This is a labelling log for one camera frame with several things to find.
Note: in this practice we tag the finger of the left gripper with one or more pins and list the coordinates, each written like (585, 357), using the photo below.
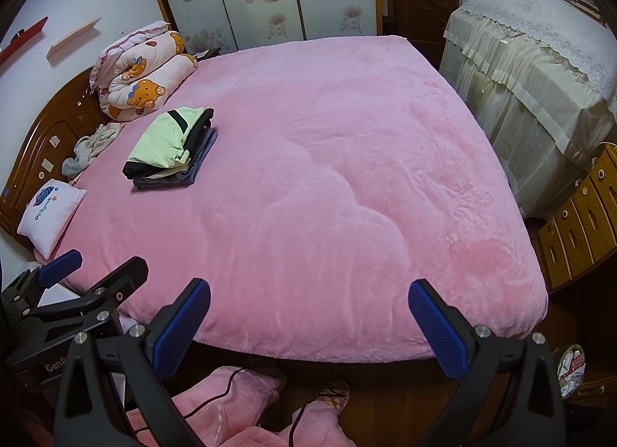
(60, 268)

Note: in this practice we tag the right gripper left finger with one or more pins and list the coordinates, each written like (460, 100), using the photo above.
(174, 327)

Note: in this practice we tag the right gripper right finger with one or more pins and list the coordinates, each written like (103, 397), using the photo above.
(447, 331)

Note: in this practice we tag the green and black hooded jacket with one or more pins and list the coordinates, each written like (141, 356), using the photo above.
(168, 143)

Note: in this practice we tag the small white pink pillow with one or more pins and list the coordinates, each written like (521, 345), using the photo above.
(48, 214)

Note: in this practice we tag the crumpled grey white cloth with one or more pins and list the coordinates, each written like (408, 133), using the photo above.
(87, 149)

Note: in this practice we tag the floral slipper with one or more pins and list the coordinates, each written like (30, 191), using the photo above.
(336, 395)

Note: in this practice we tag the brown wooden headboard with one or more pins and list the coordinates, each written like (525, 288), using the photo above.
(72, 113)

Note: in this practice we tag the folded blue jeans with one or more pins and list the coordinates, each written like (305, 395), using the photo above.
(181, 178)

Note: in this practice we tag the pink plush bed blanket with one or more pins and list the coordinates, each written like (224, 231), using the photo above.
(345, 169)

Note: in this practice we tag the rolled bear print quilt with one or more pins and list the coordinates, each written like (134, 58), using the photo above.
(138, 73)

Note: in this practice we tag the cream lace covered furniture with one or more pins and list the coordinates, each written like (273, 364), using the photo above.
(540, 79)

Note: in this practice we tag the pink wall shelf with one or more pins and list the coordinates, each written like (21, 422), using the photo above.
(70, 37)

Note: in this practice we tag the red wall shelf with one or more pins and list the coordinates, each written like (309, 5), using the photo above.
(20, 39)

